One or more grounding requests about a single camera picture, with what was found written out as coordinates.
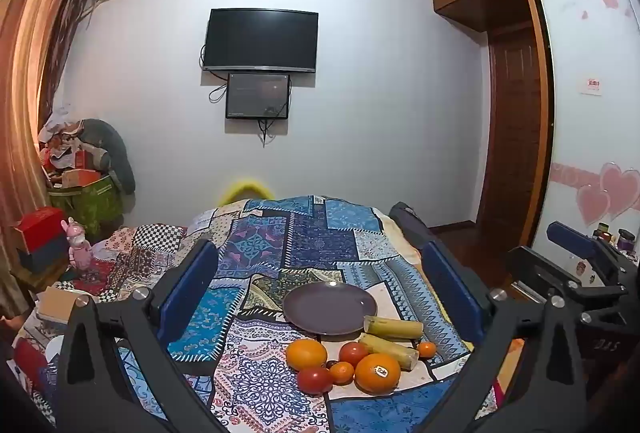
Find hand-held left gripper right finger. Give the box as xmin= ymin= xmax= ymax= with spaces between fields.
xmin=420 ymin=240 xmax=588 ymax=433

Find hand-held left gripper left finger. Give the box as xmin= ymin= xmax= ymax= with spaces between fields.
xmin=54 ymin=239 xmax=236 ymax=433

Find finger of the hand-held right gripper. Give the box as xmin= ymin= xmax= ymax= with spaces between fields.
xmin=505 ymin=247 xmax=626 ymax=314
xmin=547 ymin=222 xmax=626 ymax=284

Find yellow sugarcane piece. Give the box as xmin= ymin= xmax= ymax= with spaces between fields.
xmin=357 ymin=333 xmax=421 ymax=371
xmin=363 ymin=315 xmax=425 ymax=340

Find round orange with label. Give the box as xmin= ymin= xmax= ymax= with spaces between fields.
xmin=354 ymin=353 xmax=402 ymax=396

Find red tomato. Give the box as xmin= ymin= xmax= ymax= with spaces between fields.
xmin=339 ymin=342 xmax=371 ymax=369
xmin=297 ymin=366 xmax=334 ymax=396

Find dark purple plate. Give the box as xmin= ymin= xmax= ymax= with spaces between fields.
xmin=282 ymin=282 xmax=379 ymax=336

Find oval orange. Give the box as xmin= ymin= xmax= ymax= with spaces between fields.
xmin=285 ymin=338 xmax=328 ymax=373

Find pink heart sticker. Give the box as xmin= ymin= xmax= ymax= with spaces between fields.
xmin=576 ymin=185 xmax=612 ymax=226
xmin=600 ymin=162 xmax=640 ymax=220

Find dark cloth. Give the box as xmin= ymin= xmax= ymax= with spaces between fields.
xmin=389 ymin=202 xmax=436 ymax=249

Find yellow round object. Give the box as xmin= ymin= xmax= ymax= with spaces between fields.
xmin=220 ymin=178 xmax=273 ymax=206

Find pink toy figure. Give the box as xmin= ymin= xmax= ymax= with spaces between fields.
xmin=61 ymin=217 xmax=94 ymax=271

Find dark wooden door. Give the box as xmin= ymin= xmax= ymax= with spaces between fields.
xmin=475 ymin=25 xmax=546 ymax=229

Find patchwork printed blanket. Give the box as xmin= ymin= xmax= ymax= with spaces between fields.
xmin=15 ymin=195 xmax=501 ymax=433

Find green storage box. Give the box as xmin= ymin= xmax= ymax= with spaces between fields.
xmin=48 ymin=173 xmax=126 ymax=234

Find light wooden box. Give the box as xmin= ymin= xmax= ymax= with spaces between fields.
xmin=35 ymin=285 xmax=98 ymax=329

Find grey plush toy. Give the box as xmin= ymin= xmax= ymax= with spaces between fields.
xmin=80 ymin=118 xmax=136 ymax=194

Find red box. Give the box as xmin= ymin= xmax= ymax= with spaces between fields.
xmin=12 ymin=207 xmax=71 ymax=251

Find pile of clutter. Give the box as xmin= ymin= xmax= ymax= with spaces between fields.
xmin=39 ymin=105 xmax=111 ymax=188

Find wooden wardrobe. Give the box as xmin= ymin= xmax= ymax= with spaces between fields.
xmin=429 ymin=0 xmax=640 ymax=294

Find orange brown curtain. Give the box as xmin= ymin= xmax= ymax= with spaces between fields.
xmin=0 ymin=0 xmax=101 ymax=319

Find small black wall monitor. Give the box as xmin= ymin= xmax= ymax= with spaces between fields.
xmin=225 ymin=73 xmax=291 ymax=120

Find black wall television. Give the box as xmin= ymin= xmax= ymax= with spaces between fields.
xmin=202 ymin=9 xmax=319 ymax=74

